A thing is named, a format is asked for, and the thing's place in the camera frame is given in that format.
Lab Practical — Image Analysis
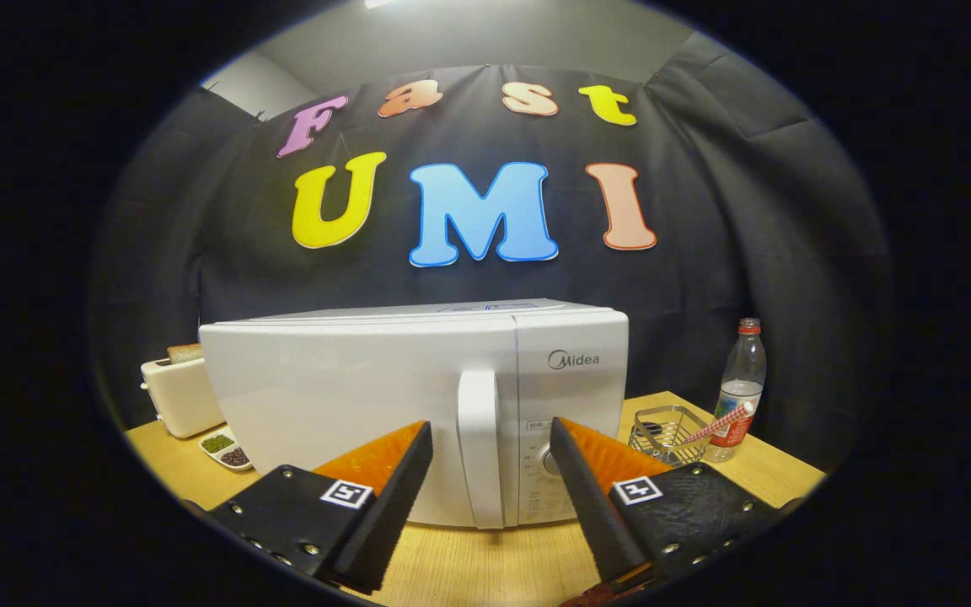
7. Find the cream bread toaster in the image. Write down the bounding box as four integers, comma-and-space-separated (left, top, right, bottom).
140, 357, 225, 439

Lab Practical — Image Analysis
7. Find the metal wire basket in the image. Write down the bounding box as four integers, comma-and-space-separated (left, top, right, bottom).
628, 405, 714, 467

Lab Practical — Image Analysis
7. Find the white toaster oven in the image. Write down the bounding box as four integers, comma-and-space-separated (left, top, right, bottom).
199, 298, 630, 530

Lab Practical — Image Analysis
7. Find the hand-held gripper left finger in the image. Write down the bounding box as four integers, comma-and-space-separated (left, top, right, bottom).
186, 420, 434, 595

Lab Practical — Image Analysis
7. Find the red white striped straw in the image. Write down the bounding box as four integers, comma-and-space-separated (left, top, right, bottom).
681, 400, 756, 445

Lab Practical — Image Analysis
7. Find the white sectioned bean dish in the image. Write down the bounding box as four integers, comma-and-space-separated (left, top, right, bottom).
199, 427, 254, 471

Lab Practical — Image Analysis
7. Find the clear plastic water bottle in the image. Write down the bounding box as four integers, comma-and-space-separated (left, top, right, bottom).
702, 317, 768, 463

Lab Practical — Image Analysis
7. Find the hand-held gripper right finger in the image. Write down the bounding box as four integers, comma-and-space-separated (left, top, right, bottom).
549, 416, 802, 604

